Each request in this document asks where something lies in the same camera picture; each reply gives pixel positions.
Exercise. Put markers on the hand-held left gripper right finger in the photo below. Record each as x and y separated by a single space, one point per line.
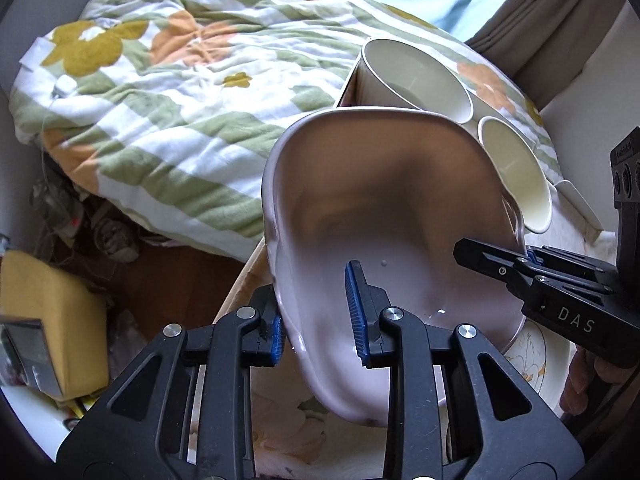
356 305

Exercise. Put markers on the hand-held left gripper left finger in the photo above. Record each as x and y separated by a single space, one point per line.
275 332

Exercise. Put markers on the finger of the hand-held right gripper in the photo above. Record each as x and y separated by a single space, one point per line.
575 266
487 257

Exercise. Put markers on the pink square bowl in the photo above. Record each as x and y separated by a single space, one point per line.
400 195

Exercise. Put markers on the person's right hand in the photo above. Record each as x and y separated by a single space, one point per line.
600 382

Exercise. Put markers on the white rectangular tray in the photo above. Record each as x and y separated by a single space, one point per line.
580 205

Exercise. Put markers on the floral cream plate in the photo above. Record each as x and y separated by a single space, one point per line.
540 365

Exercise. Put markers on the wide cream bowl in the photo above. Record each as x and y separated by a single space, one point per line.
515 170

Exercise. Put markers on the white floral tablecloth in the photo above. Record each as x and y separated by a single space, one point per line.
282 435

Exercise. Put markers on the grey crumpled cloth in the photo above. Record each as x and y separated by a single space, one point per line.
117 240

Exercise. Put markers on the tall cream bowl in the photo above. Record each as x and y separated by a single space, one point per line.
415 77

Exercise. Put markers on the yellow cushion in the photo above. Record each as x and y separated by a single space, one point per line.
55 305

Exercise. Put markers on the brown curtain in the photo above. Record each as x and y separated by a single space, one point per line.
545 25

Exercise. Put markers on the silver box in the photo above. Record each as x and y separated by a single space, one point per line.
25 355

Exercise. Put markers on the striped floral blanket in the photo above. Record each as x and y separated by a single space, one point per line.
190 85

